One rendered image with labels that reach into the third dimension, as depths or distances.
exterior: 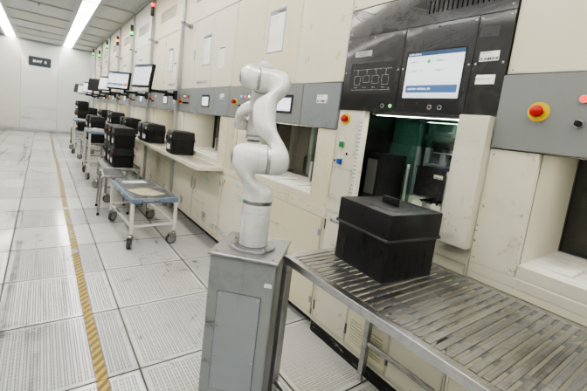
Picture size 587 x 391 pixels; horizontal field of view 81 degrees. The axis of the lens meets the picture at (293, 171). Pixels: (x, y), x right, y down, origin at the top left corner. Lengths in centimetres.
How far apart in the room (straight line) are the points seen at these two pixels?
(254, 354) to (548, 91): 144
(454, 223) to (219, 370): 111
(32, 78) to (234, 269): 1361
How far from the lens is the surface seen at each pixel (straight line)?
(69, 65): 1471
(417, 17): 186
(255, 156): 133
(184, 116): 458
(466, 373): 100
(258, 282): 138
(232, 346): 153
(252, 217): 138
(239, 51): 328
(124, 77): 598
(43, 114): 1467
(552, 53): 154
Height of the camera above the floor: 127
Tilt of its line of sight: 7 degrees down
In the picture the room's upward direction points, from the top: 7 degrees clockwise
